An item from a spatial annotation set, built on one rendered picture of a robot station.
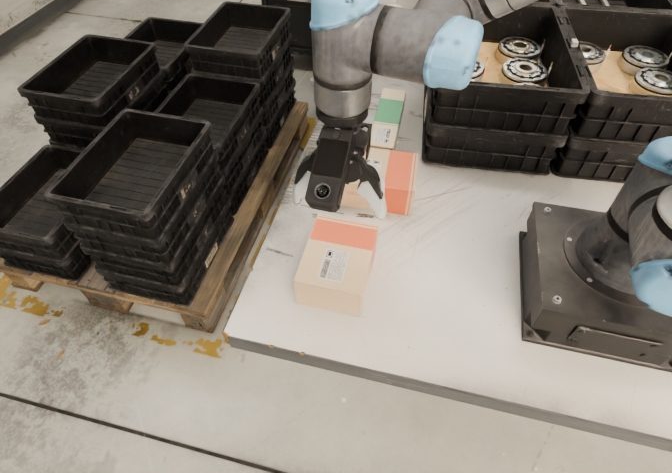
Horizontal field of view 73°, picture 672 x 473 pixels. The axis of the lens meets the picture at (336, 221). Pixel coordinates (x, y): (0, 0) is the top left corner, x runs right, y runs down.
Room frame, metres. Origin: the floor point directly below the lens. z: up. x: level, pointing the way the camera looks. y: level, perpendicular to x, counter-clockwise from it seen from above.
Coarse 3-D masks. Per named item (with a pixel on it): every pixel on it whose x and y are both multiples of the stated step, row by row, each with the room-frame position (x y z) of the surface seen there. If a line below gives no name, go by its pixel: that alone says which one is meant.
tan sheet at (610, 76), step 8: (608, 56) 1.09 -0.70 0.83; (616, 56) 1.09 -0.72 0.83; (608, 64) 1.05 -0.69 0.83; (616, 64) 1.05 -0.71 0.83; (600, 72) 1.01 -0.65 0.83; (608, 72) 1.01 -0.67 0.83; (616, 72) 1.01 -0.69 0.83; (624, 72) 1.01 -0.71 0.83; (600, 80) 0.97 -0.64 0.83; (608, 80) 0.97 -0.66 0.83; (616, 80) 0.97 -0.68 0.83; (624, 80) 0.97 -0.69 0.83; (608, 88) 0.94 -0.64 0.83; (616, 88) 0.94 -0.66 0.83; (624, 88) 0.94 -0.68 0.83
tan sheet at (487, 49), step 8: (480, 48) 1.13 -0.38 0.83; (488, 48) 1.13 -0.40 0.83; (496, 48) 1.13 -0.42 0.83; (480, 56) 1.09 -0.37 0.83; (488, 56) 1.09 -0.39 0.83; (488, 64) 1.05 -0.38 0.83; (496, 64) 1.05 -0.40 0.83; (488, 72) 1.01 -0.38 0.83; (496, 72) 1.01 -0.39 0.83; (488, 80) 0.97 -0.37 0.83; (496, 80) 0.97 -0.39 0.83
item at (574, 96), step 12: (552, 12) 1.12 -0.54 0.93; (564, 24) 1.05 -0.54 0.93; (564, 36) 0.99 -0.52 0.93; (576, 60) 0.89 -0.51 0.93; (576, 72) 0.84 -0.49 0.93; (468, 84) 0.80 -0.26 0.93; (480, 84) 0.79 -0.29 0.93; (492, 84) 0.79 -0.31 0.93; (504, 84) 0.79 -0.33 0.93; (492, 96) 0.79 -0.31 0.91; (504, 96) 0.78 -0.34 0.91; (516, 96) 0.78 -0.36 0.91; (528, 96) 0.78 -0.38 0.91; (540, 96) 0.77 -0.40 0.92; (552, 96) 0.77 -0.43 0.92; (564, 96) 0.77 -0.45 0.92; (576, 96) 0.76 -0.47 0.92
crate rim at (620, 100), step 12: (564, 12) 1.11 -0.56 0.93; (600, 12) 1.13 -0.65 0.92; (612, 12) 1.12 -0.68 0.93; (624, 12) 1.12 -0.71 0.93; (636, 12) 1.11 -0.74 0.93; (648, 12) 1.12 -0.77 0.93; (660, 12) 1.11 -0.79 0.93; (576, 48) 0.94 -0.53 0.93; (588, 72) 0.84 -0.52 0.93; (588, 84) 0.80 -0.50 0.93; (588, 96) 0.77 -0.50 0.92; (600, 96) 0.76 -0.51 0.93; (612, 96) 0.75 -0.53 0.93; (624, 96) 0.75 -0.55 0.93; (636, 96) 0.75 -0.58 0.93; (648, 96) 0.75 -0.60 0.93; (660, 96) 0.75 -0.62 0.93; (636, 108) 0.75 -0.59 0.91; (648, 108) 0.74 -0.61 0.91; (660, 108) 0.74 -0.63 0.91
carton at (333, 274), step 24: (312, 240) 0.52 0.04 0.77; (336, 240) 0.52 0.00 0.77; (360, 240) 0.52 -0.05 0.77; (312, 264) 0.47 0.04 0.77; (336, 264) 0.47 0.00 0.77; (360, 264) 0.47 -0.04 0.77; (312, 288) 0.43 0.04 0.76; (336, 288) 0.42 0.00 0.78; (360, 288) 0.42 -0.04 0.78; (360, 312) 0.41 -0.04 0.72
